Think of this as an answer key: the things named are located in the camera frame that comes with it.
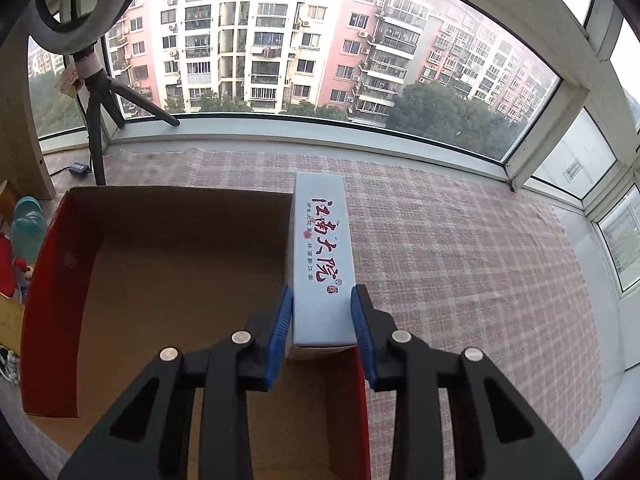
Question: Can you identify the white printed carton box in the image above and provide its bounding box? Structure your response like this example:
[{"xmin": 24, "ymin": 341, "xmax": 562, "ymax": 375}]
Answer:
[{"xmin": 285, "ymin": 172, "xmax": 359, "ymax": 362}]

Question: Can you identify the pink checkered tablecloth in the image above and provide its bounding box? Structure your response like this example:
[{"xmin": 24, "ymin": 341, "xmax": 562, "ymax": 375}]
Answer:
[{"xmin": 102, "ymin": 147, "xmax": 603, "ymax": 453}]

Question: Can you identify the teal plastic bottle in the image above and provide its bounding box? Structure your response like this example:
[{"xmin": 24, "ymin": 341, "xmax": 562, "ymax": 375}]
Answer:
[{"xmin": 11, "ymin": 196, "xmax": 47, "ymax": 267}]

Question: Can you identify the ring light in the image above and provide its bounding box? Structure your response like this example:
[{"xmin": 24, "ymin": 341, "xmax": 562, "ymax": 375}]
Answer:
[{"xmin": 31, "ymin": 0, "xmax": 153, "ymax": 57}]

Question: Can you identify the wooden board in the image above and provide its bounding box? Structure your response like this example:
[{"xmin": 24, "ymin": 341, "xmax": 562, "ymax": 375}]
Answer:
[{"xmin": 0, "ymin": 22, "xmax": 57, "ymax": 201}]

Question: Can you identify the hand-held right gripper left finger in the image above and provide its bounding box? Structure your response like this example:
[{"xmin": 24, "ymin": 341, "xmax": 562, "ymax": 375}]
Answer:
[{"xmin": 58, "ymin": 285, "xmax": 294, "ymax": 480}]

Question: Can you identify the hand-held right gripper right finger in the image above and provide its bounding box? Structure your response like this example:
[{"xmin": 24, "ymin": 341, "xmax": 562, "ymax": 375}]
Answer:
[{"xmin": 350, "ymin": 284, "xmax": 585, "ymax": 480}]

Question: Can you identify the black tripod stand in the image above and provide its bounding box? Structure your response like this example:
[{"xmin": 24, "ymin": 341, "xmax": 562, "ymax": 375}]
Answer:
[{"xmin": 80, "ymin": 67, "xmax": 181, "ymax": 187}]

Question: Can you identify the red cardboard box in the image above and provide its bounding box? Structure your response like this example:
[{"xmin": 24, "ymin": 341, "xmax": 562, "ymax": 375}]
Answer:
[{"xmin": 20, "ymin": 185, "xmax": 372, "ymax": 480}]

